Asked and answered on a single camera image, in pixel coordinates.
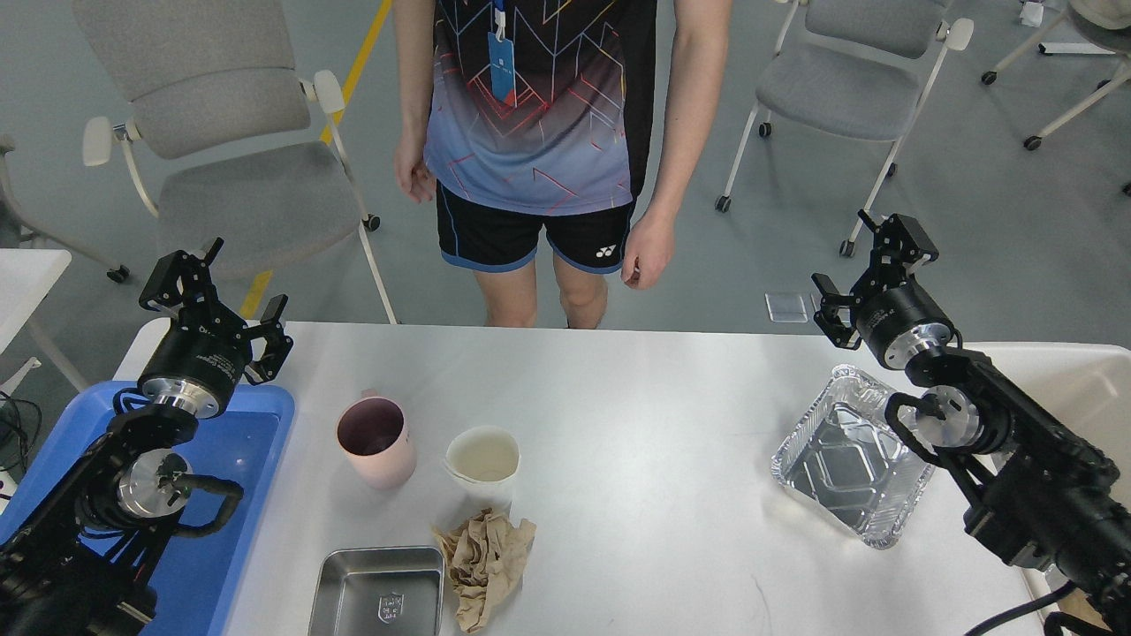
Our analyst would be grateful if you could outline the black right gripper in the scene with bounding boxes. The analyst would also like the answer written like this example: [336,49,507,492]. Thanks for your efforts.
[811,210,957,370]

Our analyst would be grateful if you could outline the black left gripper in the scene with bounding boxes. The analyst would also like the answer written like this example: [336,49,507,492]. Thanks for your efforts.
[138,238,293,420]

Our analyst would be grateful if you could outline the aluminium foil tray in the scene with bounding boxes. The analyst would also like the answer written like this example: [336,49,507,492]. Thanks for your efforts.
[769,366,934,550]

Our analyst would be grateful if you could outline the pink plastic mug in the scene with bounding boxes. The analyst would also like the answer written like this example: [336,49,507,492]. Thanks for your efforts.
[337,390,417,490]

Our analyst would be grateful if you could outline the white paper cup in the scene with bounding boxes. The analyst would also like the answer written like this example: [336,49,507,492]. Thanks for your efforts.
[444,424,521,510]

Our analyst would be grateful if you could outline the stainless steel tray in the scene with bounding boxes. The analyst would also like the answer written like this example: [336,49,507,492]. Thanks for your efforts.
[308,545,444,635]

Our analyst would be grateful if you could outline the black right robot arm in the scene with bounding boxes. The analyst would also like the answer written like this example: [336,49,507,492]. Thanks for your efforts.
[813,212,1130,635]

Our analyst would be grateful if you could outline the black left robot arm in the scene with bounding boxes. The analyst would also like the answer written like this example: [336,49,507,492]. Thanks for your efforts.
[3,238,293,635]

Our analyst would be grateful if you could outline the floor outlet cover left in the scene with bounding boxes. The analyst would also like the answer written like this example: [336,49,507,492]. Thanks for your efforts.
[765,292,808,323]

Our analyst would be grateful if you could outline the blue plastic tray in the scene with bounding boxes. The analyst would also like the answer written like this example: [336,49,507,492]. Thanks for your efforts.
[0,381,295,636]

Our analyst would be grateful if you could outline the grey office chair left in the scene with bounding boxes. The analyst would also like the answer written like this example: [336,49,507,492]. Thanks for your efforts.
[72,1,399,323]

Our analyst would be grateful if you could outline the grey office chair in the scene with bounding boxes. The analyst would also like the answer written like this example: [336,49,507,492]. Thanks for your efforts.
[715,1,975,213]
[72,1,399,323]

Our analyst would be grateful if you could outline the white side table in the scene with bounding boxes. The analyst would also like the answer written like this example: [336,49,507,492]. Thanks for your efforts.
[1,248,89,393]

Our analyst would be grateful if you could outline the grey office chair right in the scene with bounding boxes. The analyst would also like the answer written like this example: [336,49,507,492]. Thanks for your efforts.
[715,1,975,213]

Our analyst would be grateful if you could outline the white plastic bin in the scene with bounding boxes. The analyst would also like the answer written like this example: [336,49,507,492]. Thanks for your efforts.
[962,342,1131,636]

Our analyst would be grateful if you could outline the person in patterned shirt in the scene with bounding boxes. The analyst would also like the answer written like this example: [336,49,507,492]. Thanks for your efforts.
[392,1,732,329]

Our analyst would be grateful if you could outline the white chair far right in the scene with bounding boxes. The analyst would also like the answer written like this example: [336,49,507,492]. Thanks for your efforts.
[981,0,1131,196]

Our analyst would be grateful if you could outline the crumpled brown paper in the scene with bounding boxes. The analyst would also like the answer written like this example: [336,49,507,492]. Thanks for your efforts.
[431,508,537,633]

